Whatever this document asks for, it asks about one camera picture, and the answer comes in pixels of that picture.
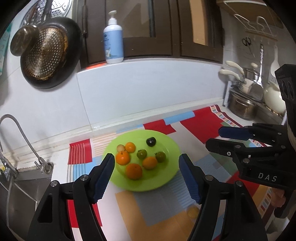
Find dark plum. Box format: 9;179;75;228
146;137;157;147

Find big orange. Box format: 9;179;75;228
142;157;158;170

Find large orange with stem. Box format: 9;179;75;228
125;163;142;180

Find smaller orange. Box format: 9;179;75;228
125;142;136;153

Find yellow-green fruit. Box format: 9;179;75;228
187;205;200;219

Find person's right hand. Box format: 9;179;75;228
271;188;286;208

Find white ceramic pot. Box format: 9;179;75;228
264;83;286;114

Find stainless steel sink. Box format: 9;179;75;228
1;170;52;239

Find stainless steel pot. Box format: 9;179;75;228
228;92;257;121

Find metal spatula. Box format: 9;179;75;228
248;43;264;101

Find thin gooseneck faucet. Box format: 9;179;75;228
0;114;54;174

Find white rice spoon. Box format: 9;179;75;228
270;45;280;85

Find large pull-down faucet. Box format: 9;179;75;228
1;145;18;180

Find colourful patterned table mat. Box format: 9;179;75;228
67;104;278;241

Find green tomato right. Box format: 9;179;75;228
155;152;166;163

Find green tomato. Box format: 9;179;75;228
137;149;147;160
155;152;166;163

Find black scissors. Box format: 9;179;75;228
241;37;254;56

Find orange on plate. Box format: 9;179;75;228
115;151;130;166

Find green plastic plate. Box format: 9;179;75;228
103;130;181;192

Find green tomato middle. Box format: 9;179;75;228
137;149;147;160

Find small beige round fruit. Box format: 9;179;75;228
116;144;125;152

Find black frying pan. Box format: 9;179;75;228
20;16;83;90

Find blue white pump bottle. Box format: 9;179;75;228
103;10;124;64

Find small brass saucepan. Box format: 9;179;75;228
10;25;40;56

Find teal white paper box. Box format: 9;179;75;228
0;23;12;75

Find perforated steamer plate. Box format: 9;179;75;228
19;0;73;28

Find cream handled pan upper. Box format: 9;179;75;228
225;60;259;81

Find cream handled pan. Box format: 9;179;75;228
219;69;253;94
225;60;259;81

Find cream handled pan lower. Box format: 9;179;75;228
219;69;253;94

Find white wire wall rack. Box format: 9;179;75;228
233;14;278;42

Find dark wooden window frame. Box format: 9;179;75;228
72;1;223;68

